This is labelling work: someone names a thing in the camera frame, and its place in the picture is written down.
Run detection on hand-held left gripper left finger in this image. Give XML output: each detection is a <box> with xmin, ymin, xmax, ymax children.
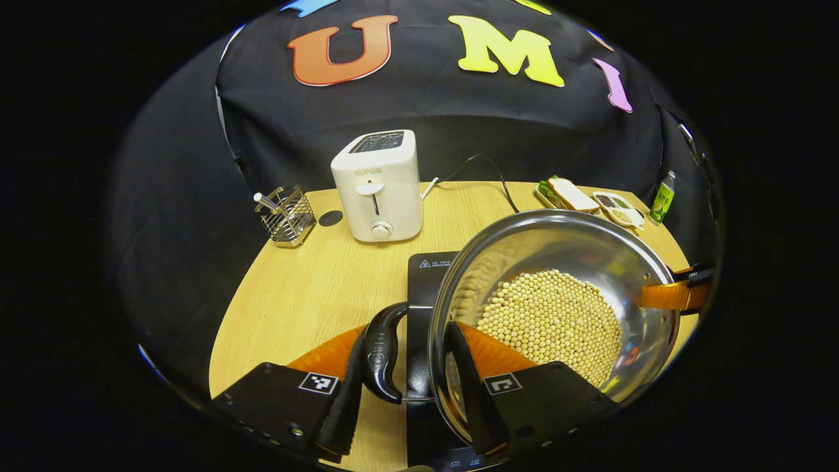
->
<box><xmin>211</xmin><ymin>324</ymin><xmax>369</xmax><ymax>463</ymax></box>

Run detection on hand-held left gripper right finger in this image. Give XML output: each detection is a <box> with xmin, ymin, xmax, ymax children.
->
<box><xmin>446</xmin><ymin>320</ymin><xmax>618</xmax><ymax>458</ymax></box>

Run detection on pile of soybeans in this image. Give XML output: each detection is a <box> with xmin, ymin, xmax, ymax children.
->
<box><xmin>476</xmin><ymin>269</ymin><xmax>623</xmax><ymax>387</ymax></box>

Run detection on stainless steel pot black handles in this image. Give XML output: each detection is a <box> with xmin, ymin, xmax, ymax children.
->
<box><xmin>361</xmin><ymin>210</ymin><xmax>684</xmax><ymax>448</ymax></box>

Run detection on black induction cooktop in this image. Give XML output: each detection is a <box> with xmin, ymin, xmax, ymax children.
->
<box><xmin>405</xmin><ymin>252</ymin><xmax>507</xmax><ymax>472</ymax></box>

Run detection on green label drink bottle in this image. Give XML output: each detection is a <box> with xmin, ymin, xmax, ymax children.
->
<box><xmin>650</xmin><ymin>170</ymin><xmax>676</xmax><ymax>226</ymax></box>

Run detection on white divided dish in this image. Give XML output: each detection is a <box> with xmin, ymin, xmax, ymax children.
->
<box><xmin>592</xmin><ymin>191</ymin><xmax>647</xmax><ymax>231</ymax></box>

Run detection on sandwich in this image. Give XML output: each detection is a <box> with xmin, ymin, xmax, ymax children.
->
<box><xmin>547</xmin><ymin>176</ymin><xmax>601</xmax><ymax>214</ymax></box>

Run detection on metal backdrop stand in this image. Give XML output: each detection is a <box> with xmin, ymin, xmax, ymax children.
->
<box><xmin>678</xmin><ymin>123</ymin><xmax>714</xmax><ymax>187</ymax></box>

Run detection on light green sandwich plate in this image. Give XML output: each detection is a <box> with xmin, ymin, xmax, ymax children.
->
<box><xmin>535</xmin><ymin>181</ymin><xmax>601</xmax><ymax>216</ymax></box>

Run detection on white toaster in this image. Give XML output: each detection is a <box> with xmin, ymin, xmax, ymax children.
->
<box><xmin>330</xmin><ymin>129</ymin><xmax>424</xmax><ymax>244</ymax></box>

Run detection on metal wire utensil rack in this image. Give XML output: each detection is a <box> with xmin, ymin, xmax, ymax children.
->
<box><xmin>254</xmin><ymin>186</ymin><xmax>317</xmax><ymax>248</ymax></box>

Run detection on black power cable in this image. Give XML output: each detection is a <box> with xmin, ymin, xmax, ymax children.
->
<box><xmin>435</xmin><ymin>155</ymin><xmax>520</xmax><ymax>214</ymax></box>

